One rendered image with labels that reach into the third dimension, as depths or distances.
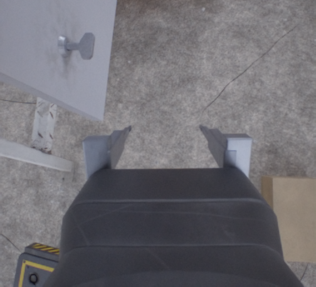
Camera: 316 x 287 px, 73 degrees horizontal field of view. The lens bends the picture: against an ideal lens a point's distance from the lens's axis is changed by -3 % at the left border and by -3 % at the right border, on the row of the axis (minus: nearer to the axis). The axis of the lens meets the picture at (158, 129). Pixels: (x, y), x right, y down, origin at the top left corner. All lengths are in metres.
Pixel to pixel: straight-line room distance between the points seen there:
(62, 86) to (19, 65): 0.07
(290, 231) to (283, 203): 0.10
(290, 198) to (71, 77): 0.86
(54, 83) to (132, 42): 0.97
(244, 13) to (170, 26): 0.38
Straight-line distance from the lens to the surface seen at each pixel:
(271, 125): 1.12
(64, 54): 0.31
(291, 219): 1.00
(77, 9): 0.36
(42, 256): 0.93
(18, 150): 0.90
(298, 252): 1.03
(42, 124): 1.00
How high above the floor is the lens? 1.04
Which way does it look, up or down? 78 degrees down
